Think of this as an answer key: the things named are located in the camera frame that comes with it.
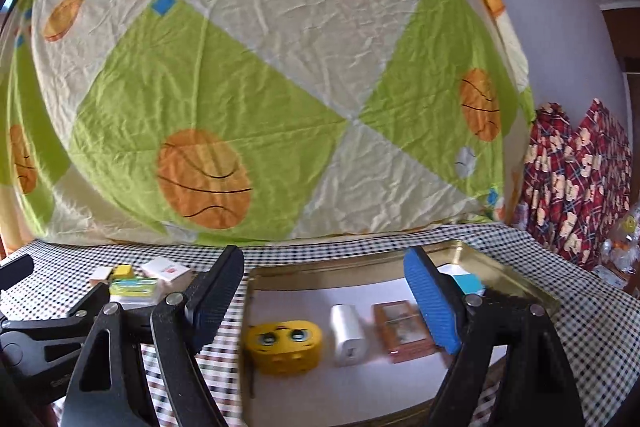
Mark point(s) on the plastic bags pile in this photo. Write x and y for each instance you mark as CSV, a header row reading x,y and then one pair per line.
x,y
619,260

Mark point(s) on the checkered tablecloth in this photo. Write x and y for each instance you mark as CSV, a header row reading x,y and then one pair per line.
x,y
597,323

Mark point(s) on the large white charger block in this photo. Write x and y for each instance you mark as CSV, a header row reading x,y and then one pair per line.
x,y
351,344

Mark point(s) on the small yellow cube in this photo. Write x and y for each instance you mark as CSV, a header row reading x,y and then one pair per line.
x,y
122,272

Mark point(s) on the small white plug adapter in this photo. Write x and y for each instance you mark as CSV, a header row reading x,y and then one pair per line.
x,y
101,275

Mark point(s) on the red patterned cloth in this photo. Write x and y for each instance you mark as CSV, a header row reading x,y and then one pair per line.
x,y
577,181

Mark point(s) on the clear green-label floss box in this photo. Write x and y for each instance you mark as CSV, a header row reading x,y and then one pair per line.
x,y
135,293

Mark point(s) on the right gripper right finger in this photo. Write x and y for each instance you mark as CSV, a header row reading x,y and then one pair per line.
x,y
537,387

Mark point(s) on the green basketball bedsheet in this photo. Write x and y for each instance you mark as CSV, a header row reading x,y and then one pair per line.
x,y
257,121

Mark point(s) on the gold metal tin box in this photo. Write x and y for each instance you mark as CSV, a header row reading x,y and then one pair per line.
x,y
373,392

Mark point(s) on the yellow emoji toy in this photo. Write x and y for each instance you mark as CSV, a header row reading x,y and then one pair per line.
x,y
284,349

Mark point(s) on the small wooden framed box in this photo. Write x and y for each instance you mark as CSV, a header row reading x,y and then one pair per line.
x,y
404,334

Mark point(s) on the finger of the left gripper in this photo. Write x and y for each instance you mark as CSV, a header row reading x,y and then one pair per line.
x,y
14,270
40,356

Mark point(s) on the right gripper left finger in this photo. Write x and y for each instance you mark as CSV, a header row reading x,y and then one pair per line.
x,y
108,385

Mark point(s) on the blue cartoon card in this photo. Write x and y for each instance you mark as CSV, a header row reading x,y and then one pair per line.
x,y
468,282

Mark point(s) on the white box red seal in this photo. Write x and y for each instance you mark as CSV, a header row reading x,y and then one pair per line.
x,y
171,275

